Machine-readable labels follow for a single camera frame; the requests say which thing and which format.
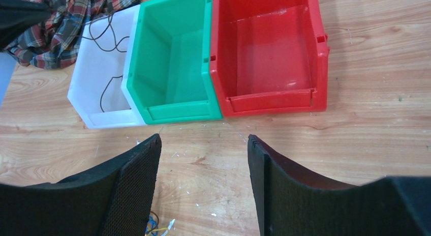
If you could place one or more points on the green plastic bin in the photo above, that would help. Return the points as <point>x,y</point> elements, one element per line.
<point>169,75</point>

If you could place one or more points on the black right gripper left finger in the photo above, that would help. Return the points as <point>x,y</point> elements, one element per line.
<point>112,198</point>

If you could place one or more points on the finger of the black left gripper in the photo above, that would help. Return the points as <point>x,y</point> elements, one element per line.
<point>19,15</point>

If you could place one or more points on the white plastic bin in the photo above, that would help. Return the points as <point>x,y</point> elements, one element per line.
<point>102,68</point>

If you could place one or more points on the red plastic bin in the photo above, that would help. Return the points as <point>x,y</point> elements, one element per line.
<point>268,56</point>

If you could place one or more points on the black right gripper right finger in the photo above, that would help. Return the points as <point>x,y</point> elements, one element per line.
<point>294,200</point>

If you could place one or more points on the plaid flannel cloth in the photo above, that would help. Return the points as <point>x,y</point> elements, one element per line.
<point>54,43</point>

